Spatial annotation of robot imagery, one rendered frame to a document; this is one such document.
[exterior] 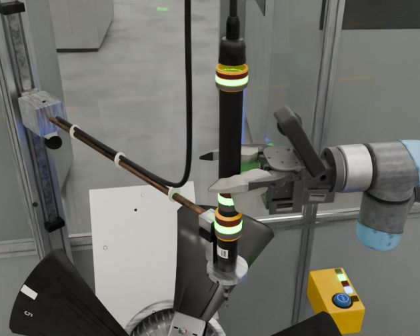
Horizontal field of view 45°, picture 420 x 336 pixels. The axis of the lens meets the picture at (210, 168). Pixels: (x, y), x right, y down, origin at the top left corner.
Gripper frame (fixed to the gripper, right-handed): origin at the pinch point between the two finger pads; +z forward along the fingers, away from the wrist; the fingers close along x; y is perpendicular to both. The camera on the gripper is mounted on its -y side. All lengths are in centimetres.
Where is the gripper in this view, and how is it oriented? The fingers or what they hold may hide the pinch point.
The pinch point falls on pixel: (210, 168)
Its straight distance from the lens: 75.7
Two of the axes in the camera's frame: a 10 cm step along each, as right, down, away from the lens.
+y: 0.0, 8.6, 5.2
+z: -9.9, 0.8, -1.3
